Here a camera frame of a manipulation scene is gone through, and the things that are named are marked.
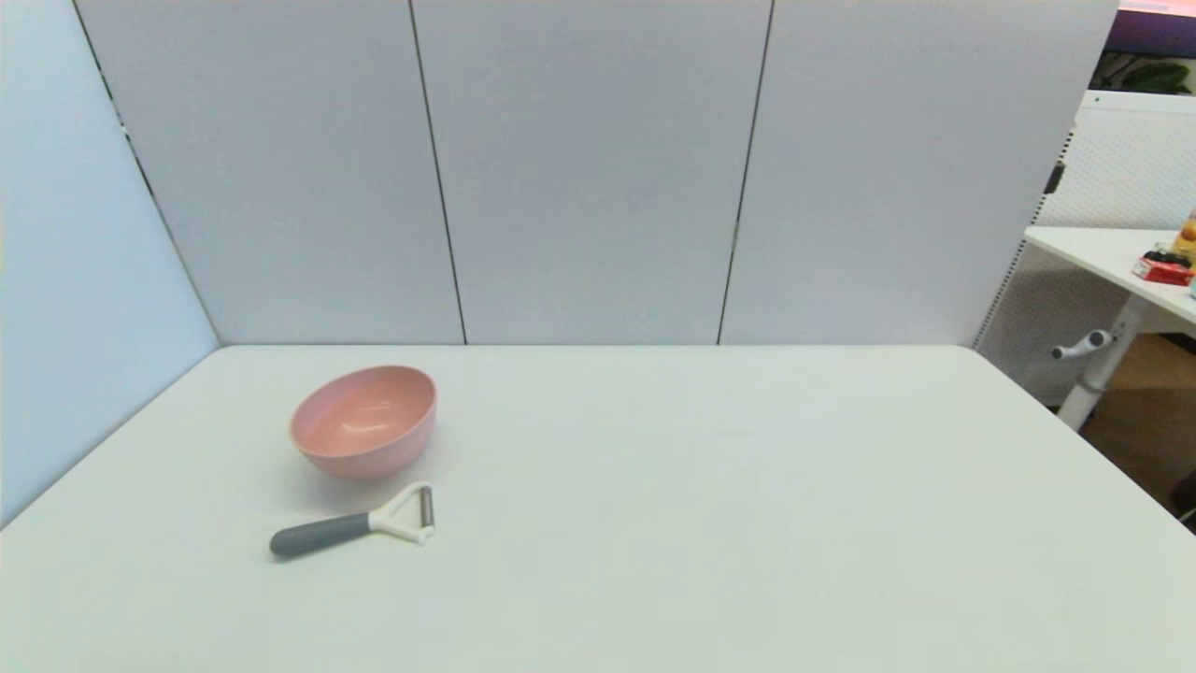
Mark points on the pink plastic bowl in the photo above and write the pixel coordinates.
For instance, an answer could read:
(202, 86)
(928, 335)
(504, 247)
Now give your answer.
(364, 430)

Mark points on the black partition clip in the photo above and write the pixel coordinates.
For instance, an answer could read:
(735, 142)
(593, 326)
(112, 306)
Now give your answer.
(1055, 178)

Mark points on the white side desk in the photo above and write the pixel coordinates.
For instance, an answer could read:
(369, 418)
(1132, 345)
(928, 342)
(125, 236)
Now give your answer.
(1103, 250)

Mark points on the white perforated partition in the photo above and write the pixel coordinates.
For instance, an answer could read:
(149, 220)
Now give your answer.
(1131, 159)

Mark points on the red box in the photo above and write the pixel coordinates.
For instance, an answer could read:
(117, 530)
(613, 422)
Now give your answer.
(1163, 271)

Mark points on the yellow bottle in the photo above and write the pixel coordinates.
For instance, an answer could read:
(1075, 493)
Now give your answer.
(1188, 238)

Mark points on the black floor object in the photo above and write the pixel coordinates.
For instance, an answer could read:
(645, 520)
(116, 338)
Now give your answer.
(1188, 495)

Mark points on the green plant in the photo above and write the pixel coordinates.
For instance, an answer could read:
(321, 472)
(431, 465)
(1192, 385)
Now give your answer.
(1154, 77)

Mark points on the purple panel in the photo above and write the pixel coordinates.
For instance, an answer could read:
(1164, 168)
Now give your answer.
(1154, 33)

